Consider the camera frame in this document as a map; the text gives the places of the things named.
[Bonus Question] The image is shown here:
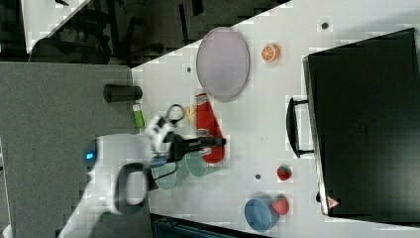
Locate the grey round plate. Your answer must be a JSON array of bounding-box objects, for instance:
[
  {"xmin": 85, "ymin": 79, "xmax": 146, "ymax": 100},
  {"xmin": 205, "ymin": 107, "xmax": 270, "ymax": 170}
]
[{"xmin": 196, "ymin": 27, "xmax": 251, "ymax": 102}]

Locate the red ketchup bottle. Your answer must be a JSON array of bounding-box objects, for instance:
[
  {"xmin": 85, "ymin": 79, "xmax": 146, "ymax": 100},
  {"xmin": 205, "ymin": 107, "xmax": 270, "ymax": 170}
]
[{"xmin": 195, "ymin": 92, "xmax": 225, "ymax": 165}]

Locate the green mug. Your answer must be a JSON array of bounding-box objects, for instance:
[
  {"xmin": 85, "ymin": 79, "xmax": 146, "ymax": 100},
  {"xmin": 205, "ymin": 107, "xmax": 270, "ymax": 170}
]
[{"xmin": 184, "ymin": 152, "xmax": 219, "ymax": 178}]

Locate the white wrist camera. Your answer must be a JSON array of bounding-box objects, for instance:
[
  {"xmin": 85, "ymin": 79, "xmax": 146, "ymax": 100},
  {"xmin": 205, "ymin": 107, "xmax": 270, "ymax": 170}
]
[{"xmin": 144, "ymin": 115, "xmax": 175, "ymax": 154}]

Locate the yellow banana peel toy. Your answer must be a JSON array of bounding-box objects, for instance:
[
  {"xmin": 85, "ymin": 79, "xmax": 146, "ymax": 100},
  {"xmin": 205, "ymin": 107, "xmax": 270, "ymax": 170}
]
[{"xmin": 184, "ymin": 105, "xmax": 196, "ymax": 127}]

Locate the orange slice toy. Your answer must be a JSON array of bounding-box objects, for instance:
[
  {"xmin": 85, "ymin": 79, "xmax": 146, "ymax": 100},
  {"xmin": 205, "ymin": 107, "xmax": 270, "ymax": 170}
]
[{"xmin": 262, "ymin": 44, "xmax": 280, "ymax": 62}]

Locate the black cylinder cup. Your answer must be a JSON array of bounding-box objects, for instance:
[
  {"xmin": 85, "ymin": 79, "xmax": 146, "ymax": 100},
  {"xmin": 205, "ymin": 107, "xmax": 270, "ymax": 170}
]
[{"xmin": 103, "ymin": 84, "xmax": 143, "ymax": 103}]

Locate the large red strawberry toy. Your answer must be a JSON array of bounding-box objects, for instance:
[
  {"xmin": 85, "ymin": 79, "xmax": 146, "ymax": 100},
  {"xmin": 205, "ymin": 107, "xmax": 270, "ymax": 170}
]
[{"xmin": 271, "ymin": 194, "xmax": 289, "ymax": 215}]

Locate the black toaster oven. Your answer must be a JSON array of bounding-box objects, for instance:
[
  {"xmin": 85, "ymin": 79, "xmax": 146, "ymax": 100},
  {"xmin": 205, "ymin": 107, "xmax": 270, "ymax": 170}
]
[{"xmin": 302, "ymin": 28, "xmax": 420, "ymax": 227}]

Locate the small red strawberry toy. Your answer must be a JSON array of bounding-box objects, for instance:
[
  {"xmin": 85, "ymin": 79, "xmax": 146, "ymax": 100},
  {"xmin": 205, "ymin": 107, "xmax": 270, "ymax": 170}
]
[{"xmin": 276, "ymin": 165, "xmax": 292, "ymax": 180}]

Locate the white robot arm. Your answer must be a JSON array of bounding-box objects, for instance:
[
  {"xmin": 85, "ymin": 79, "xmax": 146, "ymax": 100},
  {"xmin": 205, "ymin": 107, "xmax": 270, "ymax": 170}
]
[{"xmin": 56, "ymin": 133, "xmax": 226, "ymax": 238}]

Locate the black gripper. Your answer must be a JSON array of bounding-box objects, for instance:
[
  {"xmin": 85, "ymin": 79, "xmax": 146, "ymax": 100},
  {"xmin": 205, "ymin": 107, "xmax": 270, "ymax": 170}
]
[{"xmin": 168, "ymin": 134, "xmax": 226, "ymax": 163}]

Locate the green strainer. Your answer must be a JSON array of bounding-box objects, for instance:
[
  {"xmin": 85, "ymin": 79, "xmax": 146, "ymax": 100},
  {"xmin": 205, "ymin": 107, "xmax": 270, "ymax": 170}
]
[{"xmin": 152, "ymin": 161, "xmax": 188, "ymax": 190}]

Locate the black camera cable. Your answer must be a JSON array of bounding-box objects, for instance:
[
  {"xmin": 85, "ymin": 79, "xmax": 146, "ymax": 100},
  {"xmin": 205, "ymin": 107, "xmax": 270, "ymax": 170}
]
[{"xmin": 155, "ymin": 104, "xmax": 186, "ymax": 181}]

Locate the blue bowl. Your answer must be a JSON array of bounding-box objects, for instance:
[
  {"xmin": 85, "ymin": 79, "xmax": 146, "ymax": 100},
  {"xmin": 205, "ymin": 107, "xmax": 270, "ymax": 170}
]
[{"xmin": 244, "ymin": 195, "xmax": 279, "ymax": 232}]

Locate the green white bottle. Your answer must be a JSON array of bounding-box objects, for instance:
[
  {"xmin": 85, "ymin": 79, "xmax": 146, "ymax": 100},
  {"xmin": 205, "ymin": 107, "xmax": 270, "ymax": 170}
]
[{"xmin": 133, "ymin": 104, "xmax": 145, "ymax": 128}]

